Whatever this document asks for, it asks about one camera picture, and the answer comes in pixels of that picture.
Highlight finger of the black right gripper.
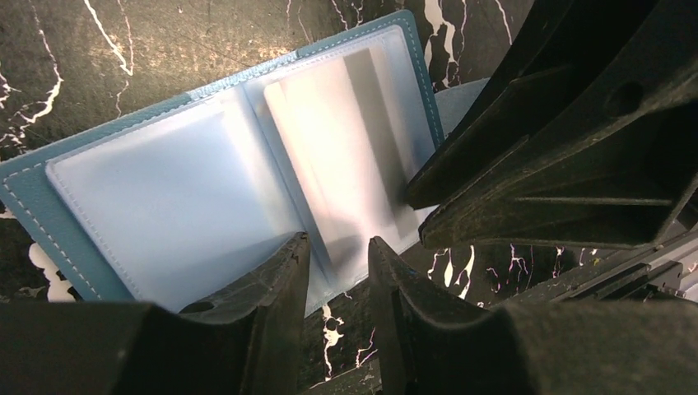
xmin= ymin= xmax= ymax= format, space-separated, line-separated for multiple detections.
xmin=419 ymin=1 xmax=697 ymax=249
xmin=405 ymin=1 xmax=656 ymax=208

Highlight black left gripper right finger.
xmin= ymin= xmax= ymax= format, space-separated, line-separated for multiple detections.
xmin=368 ymin=237 xmax=697 ymax=394

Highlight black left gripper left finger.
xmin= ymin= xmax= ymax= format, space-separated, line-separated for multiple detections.
xmin=1 ymin=232 xmax=310 ymax=394

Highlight blue leather card holder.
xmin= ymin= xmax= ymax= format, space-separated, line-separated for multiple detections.
xmin=1 ymin=10 xmax=486 ymax=313

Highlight aluminium frame rail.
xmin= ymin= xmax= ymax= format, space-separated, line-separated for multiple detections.
xmin=502 ymin=230 xmax=697 ymax=305

